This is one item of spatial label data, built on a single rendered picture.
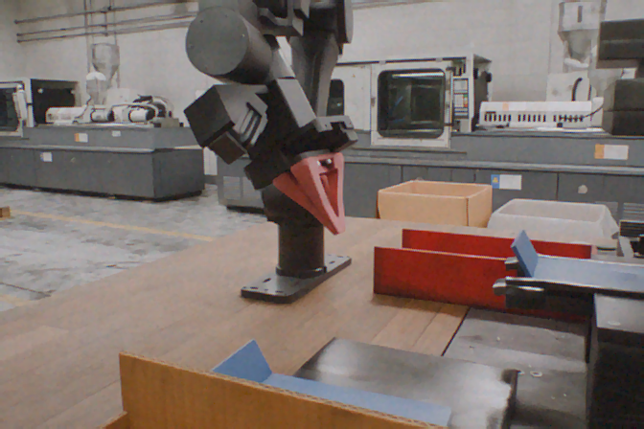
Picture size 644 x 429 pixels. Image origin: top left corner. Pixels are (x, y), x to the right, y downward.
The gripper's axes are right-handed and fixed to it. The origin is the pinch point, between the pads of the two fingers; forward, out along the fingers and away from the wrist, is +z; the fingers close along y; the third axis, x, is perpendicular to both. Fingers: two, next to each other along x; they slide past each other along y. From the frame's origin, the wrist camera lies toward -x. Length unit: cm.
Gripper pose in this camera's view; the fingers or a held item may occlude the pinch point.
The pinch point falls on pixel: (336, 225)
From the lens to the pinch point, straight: 52.1
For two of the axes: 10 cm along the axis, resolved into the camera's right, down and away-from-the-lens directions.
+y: 7.4, -4.1, -5.3
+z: 4.4, 8.9, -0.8
